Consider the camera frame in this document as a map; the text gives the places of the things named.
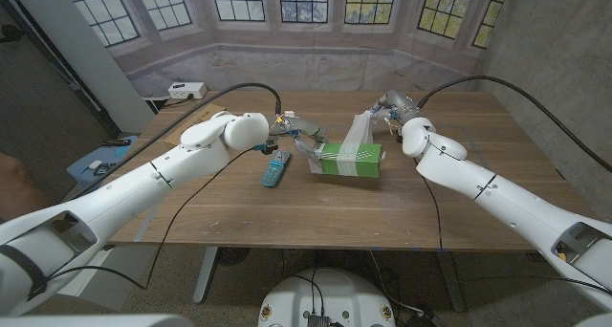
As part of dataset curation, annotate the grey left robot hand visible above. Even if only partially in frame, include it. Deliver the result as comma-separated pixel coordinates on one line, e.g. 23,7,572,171
267,114,329,164

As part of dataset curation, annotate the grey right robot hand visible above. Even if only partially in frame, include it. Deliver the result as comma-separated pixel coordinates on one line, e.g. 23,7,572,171
370,89,425,127

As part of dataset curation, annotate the white bandage strip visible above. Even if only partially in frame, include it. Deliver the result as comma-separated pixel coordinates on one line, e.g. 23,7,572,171
336,109,375,177

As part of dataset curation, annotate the green white package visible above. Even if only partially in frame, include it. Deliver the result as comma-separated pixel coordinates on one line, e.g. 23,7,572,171
309,142,386,179

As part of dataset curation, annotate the teal TV remote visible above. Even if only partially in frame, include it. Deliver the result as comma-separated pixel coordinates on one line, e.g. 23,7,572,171
259,148,292,188

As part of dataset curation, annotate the printed window backdrop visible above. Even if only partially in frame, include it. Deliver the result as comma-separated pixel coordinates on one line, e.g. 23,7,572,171
56,0,513,98

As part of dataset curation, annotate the white power strip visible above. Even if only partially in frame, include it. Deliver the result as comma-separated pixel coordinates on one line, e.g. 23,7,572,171
167,81,209,100

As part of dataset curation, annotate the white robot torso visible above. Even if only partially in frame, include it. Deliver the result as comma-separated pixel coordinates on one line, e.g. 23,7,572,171
257,268,397,327

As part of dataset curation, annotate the white table leg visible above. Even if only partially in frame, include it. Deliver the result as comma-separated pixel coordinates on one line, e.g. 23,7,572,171
192,247,219,304

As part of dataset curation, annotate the grey table leg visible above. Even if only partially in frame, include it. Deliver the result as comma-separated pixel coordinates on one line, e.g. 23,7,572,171
437,250,468,313

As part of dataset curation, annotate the blue stool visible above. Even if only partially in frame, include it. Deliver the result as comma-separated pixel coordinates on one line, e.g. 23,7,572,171
65,134,140,194

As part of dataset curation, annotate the white floor board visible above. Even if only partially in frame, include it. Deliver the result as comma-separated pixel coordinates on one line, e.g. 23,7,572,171
56,244,158,312

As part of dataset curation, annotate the dark perforated panel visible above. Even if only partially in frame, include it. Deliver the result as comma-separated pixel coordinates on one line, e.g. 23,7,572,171
0,0,120,175

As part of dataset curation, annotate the person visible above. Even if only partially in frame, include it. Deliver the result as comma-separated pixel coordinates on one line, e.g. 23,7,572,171
0,149,52,223

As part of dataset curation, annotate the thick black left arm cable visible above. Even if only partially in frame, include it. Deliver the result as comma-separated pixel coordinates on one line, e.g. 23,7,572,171
71,82,283,199

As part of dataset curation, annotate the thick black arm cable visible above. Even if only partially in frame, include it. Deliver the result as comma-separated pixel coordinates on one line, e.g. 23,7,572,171
71,82,283,199
416,75,612,174

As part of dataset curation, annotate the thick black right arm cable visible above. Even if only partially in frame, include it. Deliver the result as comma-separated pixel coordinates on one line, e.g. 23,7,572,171
416,75,612,174

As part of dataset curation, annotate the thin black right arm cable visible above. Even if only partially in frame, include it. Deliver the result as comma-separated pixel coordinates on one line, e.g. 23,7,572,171
420,171,612,297

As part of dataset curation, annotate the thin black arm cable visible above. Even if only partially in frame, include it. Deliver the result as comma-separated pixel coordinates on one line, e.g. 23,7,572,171
420,171,612,297
47,147,254,291

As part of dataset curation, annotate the black power cord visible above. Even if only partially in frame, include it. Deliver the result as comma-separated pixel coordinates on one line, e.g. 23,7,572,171
157,93,196,112

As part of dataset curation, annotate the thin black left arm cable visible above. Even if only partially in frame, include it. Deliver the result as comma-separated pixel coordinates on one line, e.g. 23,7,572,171
47,147,254,291

